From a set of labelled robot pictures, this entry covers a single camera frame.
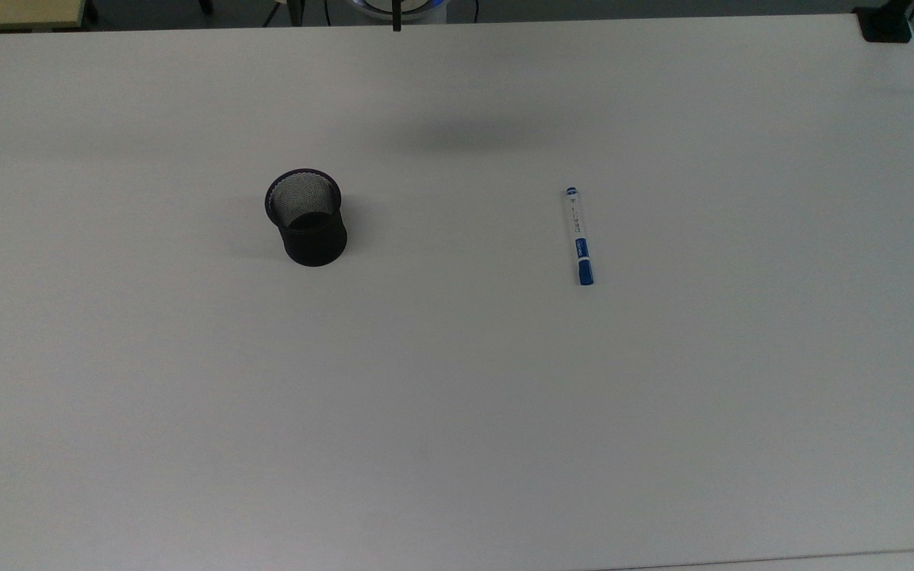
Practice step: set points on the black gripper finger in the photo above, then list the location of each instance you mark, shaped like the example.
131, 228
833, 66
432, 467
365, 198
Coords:
396, 17

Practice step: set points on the beige wooden table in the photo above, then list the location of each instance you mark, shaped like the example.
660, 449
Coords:
13, 12

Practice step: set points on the black stand legs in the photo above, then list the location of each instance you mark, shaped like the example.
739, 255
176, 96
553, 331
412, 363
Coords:
296, 11

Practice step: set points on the black table clamp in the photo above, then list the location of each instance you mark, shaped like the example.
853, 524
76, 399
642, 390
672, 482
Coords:
885, 25

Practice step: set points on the black mesh pen cup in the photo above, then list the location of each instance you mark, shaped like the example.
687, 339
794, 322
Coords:
312, 234

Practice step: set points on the blue and white marker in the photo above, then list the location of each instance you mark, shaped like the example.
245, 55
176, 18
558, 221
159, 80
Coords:
578, 230

